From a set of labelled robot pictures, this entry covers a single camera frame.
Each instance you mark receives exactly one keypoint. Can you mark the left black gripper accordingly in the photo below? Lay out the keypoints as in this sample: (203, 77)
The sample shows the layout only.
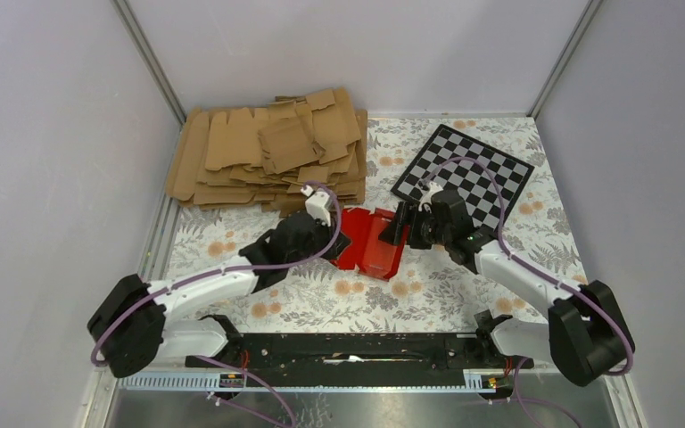
(339, 245)

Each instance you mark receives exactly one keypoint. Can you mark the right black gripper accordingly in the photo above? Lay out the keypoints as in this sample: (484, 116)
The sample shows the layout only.
(393, 234)

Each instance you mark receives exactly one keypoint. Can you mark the red paper box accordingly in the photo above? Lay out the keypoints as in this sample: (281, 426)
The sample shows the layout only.
(367, 254)

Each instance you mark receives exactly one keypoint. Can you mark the stack of brown cardboard blanks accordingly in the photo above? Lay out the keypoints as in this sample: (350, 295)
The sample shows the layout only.
(235, 157)

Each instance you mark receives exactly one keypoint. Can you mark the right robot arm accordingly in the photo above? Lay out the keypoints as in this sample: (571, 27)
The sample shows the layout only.
(584, 334)

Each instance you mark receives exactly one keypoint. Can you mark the floral patterned mat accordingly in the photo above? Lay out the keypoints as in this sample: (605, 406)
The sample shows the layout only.
(429, 293)

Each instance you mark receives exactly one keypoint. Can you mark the black white checkerboard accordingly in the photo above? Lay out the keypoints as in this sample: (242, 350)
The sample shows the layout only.
(490, 188)

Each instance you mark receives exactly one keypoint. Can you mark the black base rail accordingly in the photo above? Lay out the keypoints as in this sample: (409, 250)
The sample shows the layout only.
(369, 360)

